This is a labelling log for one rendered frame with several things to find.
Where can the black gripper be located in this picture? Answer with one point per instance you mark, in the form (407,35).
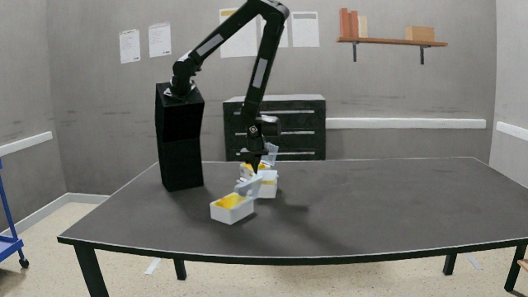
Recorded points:
(254,152)

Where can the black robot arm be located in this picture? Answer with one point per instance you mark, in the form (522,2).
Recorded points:
(181,87)

